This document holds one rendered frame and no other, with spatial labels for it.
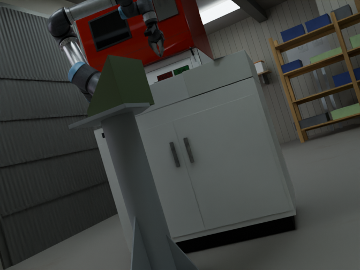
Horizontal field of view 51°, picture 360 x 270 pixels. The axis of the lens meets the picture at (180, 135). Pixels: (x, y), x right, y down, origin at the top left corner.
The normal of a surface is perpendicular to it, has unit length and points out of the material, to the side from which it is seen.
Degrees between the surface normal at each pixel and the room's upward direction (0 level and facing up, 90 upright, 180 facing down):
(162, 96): 90
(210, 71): 90
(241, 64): 90
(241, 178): 90
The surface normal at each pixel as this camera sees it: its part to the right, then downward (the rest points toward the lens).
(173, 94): -0.28, 0.05
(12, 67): 0.86, -0.28
